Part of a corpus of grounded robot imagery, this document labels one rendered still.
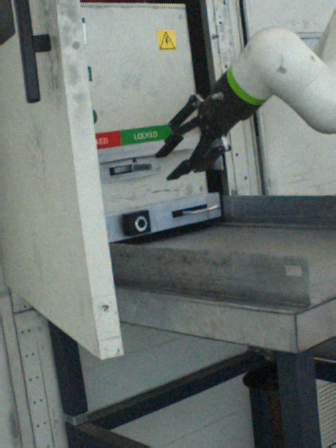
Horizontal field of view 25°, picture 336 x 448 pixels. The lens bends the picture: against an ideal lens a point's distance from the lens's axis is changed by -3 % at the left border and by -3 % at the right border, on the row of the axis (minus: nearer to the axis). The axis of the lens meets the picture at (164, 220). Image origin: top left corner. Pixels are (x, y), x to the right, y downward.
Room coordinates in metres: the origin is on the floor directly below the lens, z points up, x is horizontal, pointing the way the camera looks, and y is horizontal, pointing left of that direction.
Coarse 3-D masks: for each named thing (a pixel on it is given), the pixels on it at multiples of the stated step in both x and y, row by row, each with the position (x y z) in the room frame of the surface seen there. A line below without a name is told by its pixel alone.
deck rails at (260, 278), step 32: (256, 224) 1.75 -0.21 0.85; (288, 224) 1.69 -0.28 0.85; (320, 224) 1.63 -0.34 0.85; (128, 256) 1.25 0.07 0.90; (160, 256) 1.19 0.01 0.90; (192, 256) 1.13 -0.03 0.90; (224, 256) 1.08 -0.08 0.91; (256, 256) 1.03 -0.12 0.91; (288, 256) 0.98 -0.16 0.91; (160, 288) 1.19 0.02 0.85; (192, 288) 1.14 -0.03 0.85; (224, 288) 1.08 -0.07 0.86; (256, 288) 1.03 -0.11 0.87; (288, 288) 0.99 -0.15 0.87
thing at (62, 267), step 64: (0, 0) 1.12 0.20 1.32; (64, 0) 0.87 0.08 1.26; (0, 64) 1.19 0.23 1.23; (64, 64) 0.86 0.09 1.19; (0, 128) 1.25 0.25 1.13; (64, 128) 0.88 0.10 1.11; (0, 192) 1.33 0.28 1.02; (64, 192) 0.91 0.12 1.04; (0, 256) 1.42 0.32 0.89; (64, 256) 0.95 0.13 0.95; (64, 320) 1.00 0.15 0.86
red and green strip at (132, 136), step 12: (108, 132) 1.67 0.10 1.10; (120, 132) 1.69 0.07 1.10; (132, 132) 1.72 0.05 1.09; (144, 132) 1.74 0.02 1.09; (156, 132) 1.76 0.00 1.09; (168, 132) 1.78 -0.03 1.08; (96, 144) 1.65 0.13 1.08; (108, 144) 1.67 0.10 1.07; (120, 144) 1.69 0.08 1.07; (132, 144) 1.71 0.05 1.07
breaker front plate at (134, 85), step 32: (96, 32) 1.67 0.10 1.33; (128, 32) 1.73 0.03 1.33; (96, 64) 1.67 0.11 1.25; (128, 64) 1.72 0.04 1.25; (160, 64) 1.78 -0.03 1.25; (96, 96) 1.66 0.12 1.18; (128, 96) 1.72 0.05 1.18; (160, 96) 1.78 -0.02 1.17; (96, 128) 1.65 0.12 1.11; (128, 128) 1.71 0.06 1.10; (128, 160) 1.70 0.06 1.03; (160, 160) 1.76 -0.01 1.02; (128, 192) 1.70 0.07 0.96; (160, 192) 1.75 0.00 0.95; (192, 192) 1.82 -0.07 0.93
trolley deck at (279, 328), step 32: (320, 256) 1.30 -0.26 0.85; (128, 288) 1.23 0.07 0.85; (320, 288) 1.06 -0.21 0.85; (128, 320) 1.21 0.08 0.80; (160, 320) 1.15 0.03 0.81; (192, 320) 1.09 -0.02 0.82; (224, 320) 1.04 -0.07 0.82; (256, 320) 0.99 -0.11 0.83; (288, 320) 0.95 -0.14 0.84; (320, 320) 0.97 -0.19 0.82; (288, 352) 0.95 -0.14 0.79
